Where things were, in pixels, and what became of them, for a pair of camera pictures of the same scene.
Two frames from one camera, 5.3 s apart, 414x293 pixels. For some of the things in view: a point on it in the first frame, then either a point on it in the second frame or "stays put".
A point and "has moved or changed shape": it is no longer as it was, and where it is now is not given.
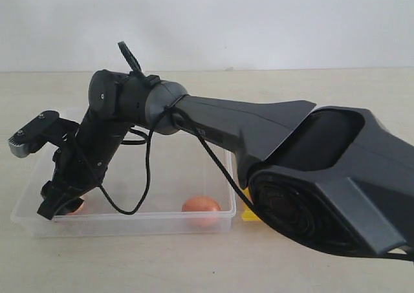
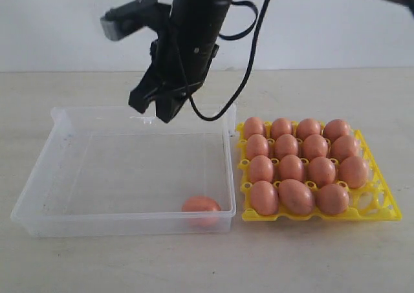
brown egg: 79,210 has moved or changed shape
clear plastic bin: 162,184 stays put
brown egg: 204,211 stays put
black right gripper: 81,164 -> 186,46
